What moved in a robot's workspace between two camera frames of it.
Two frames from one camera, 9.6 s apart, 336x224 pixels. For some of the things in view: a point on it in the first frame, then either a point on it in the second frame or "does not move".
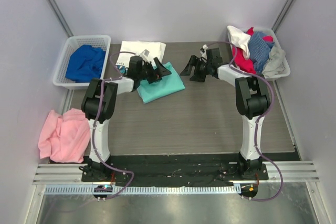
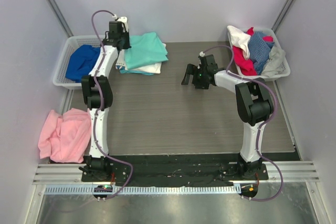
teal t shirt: x=169 y=84 -> x=146 y=50
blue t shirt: x=85 y=63 does not move
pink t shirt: x=63 y=138 does not move
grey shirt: x=273 y=66 does not move
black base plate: x=174 y=170 does not move
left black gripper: x=152 y=71 -> x=122 y=43
